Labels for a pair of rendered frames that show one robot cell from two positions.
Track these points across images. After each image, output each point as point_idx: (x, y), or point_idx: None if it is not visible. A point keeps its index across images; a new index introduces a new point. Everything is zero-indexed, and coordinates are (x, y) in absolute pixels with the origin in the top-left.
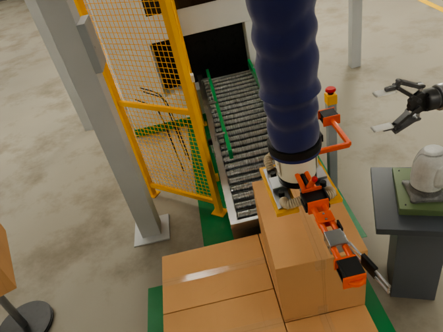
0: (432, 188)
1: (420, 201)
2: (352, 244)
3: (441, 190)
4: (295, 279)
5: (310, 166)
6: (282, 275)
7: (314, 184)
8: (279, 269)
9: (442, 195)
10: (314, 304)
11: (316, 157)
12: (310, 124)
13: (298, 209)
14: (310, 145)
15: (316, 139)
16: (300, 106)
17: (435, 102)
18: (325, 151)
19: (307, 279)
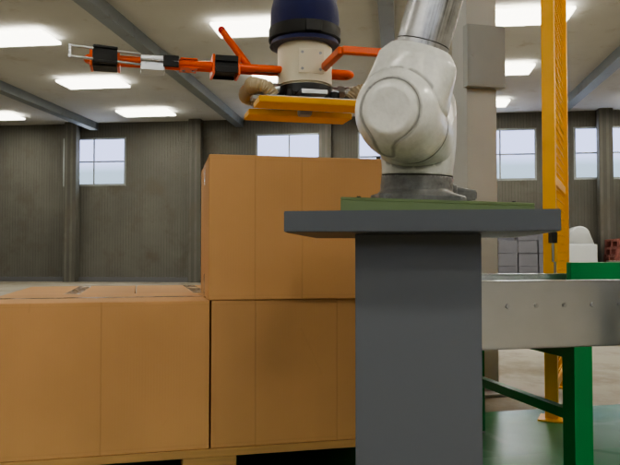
0: (381, 161)
1: (375, 196)
2: (135, 52)
3: (399, 180)
4: (202, 198)
5: (284, 60)
6: (201, 185)
7: (250, 64)
8: (201, 172)
9: (391, 190)
10: (203, 267)
11: (298, 53)
12: None
13: (248, 109)
14: (276, 18)
15: (286, 14)
16: None
17: None
18: (327, 61)
19: (203, 202)
